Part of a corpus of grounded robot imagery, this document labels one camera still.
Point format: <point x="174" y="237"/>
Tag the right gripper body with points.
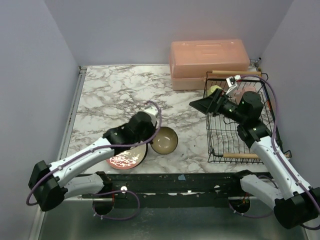
<point x="216" y="101"/>

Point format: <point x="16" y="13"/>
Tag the yellow-green ceramic mug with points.
<point x="213" y="88"/>

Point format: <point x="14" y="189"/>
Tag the pink ceramic mug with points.
<point x="239" y="93"/>

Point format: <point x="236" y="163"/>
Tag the dark bowl cream inside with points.
<point x="165" y="142"/>

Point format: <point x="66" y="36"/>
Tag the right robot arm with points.
<point x="294" y="201"/>

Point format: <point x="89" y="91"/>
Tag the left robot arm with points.
<point x="50" y="184"/>

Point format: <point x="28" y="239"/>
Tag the translucent pink storage box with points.
<point x="189" y="61"/>

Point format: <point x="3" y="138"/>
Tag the pink and cream plate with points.
<point x="129" y="159"/>

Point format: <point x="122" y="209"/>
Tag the black wire dish rack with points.
<point x="224" y="144"/>

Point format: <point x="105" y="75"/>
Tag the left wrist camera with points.
<point x="153" y="112"/>

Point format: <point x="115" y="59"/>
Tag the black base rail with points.
<point x="171" y="190"/>

